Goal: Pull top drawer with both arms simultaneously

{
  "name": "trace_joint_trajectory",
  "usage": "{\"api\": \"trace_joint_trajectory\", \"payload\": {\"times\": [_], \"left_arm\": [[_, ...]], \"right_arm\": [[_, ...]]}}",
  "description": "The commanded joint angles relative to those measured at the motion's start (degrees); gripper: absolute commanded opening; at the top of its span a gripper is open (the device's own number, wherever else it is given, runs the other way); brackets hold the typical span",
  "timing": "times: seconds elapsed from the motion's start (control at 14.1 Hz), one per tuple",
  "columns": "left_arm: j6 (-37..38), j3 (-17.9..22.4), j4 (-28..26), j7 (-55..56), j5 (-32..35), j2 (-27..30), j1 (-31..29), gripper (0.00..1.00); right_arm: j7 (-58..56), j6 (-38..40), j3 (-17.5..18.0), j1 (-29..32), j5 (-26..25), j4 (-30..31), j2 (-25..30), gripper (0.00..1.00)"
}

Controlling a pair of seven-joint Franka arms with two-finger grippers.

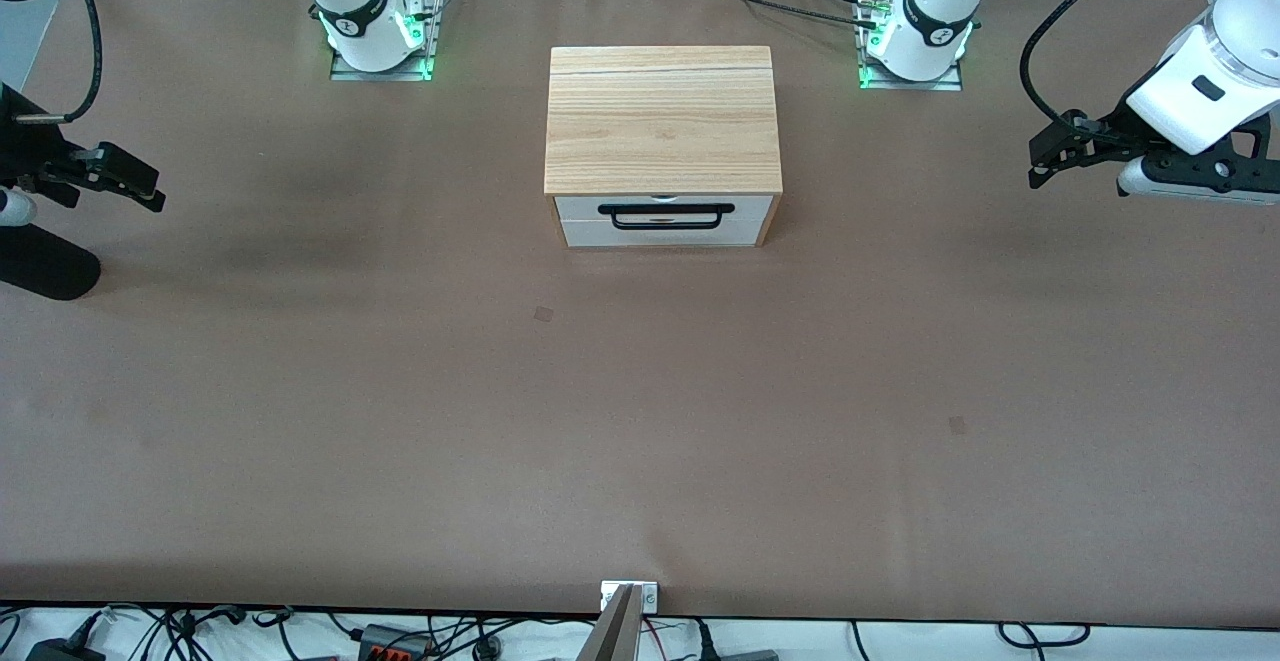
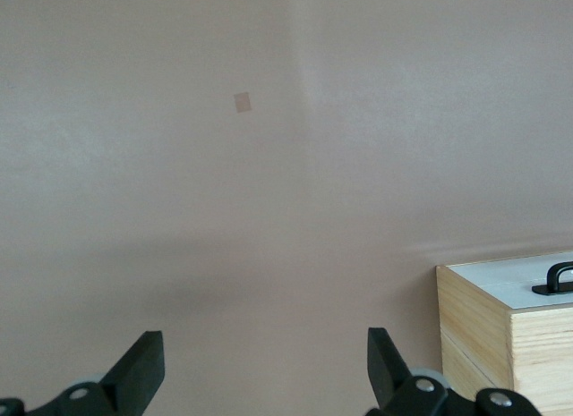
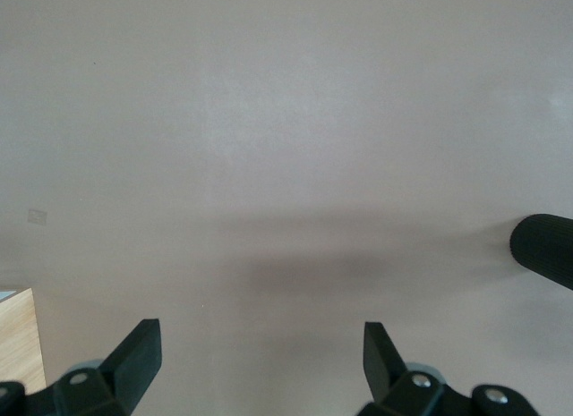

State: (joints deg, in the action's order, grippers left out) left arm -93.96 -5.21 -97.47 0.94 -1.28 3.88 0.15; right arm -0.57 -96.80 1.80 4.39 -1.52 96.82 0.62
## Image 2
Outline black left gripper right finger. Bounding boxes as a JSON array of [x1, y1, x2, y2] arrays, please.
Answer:
[[366, 327, 542, 416]]

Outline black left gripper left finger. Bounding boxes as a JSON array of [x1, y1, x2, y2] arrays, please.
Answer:
[[0, 329, 165, 416]]

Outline white-front wooden drawer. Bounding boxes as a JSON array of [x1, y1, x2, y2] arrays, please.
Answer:
[[478, 276, 573, 310], [447, 250, 573, 290]]

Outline black metal drawer handle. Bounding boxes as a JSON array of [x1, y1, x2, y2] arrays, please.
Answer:
[[531, 261, 573, 296]]

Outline light wooden drawer cabinet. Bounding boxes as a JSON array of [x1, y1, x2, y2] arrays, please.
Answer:
[[436, 250, 573, 416]]

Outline brown table cover sheet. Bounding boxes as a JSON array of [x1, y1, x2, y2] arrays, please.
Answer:
[[0, 0, 573, 416]]

